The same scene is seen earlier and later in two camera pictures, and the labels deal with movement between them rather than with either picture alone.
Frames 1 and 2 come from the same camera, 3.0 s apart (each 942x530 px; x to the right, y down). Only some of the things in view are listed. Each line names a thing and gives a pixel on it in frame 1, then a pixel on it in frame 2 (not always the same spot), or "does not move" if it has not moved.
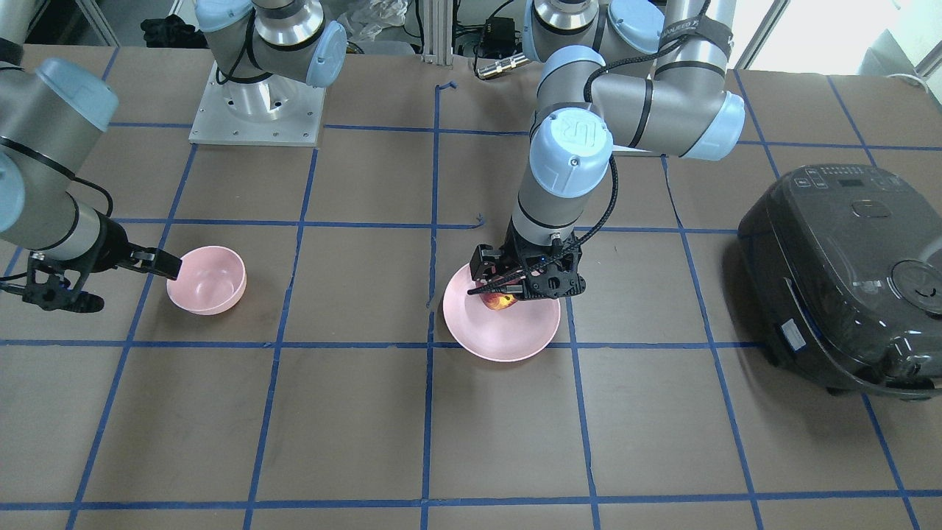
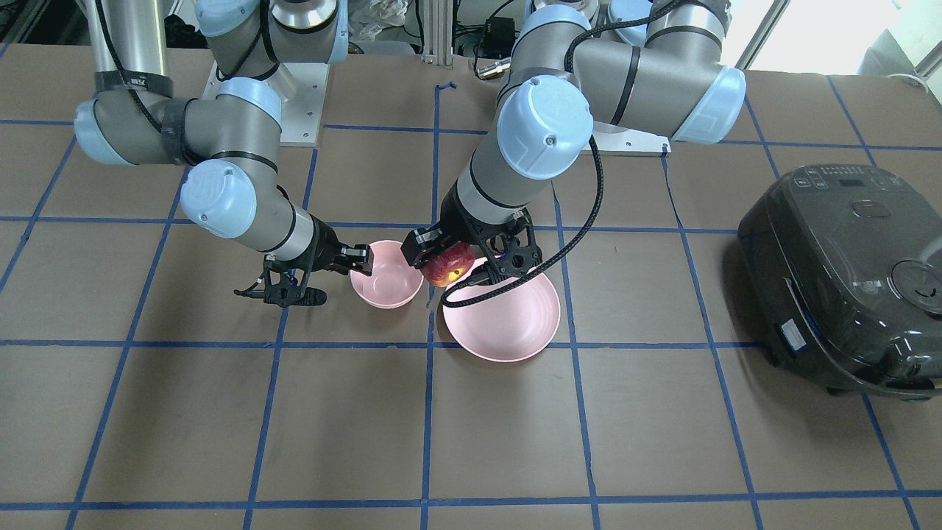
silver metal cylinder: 511,62 does not move
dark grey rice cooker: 845,263 does not move
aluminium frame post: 437,32 does not move
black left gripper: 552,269 → 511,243
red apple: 497,301 → 447,268
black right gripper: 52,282 → 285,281
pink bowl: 210,280 → 394,282
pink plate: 496,336 does not move
